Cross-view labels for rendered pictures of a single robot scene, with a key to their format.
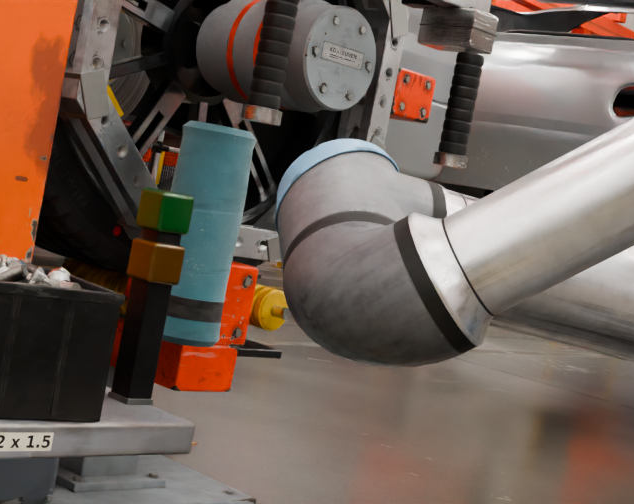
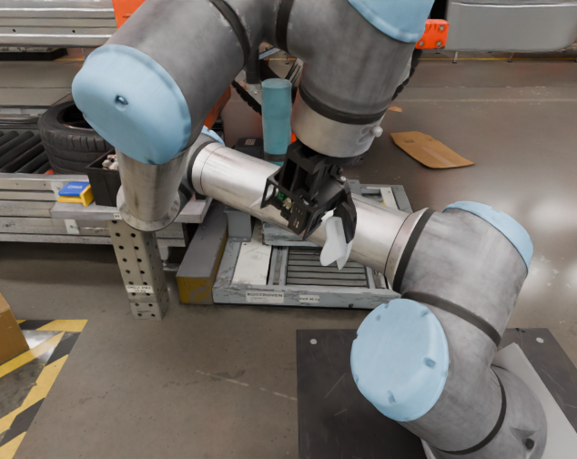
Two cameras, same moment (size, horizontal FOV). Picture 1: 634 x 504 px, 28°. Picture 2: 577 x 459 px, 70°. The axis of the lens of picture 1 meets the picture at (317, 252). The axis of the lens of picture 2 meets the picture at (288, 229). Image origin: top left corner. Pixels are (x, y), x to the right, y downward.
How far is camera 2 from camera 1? 1.14 m
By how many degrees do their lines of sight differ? 55
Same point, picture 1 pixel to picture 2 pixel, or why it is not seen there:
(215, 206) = (268, 117)
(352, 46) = not seen: hidden behind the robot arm
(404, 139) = (530, 31)
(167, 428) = (187, 215)
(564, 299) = (242, 205)
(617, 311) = (264, 214)
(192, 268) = (267, 141)
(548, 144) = not seen: outside the picture
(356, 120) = not seen: hidden behind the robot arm
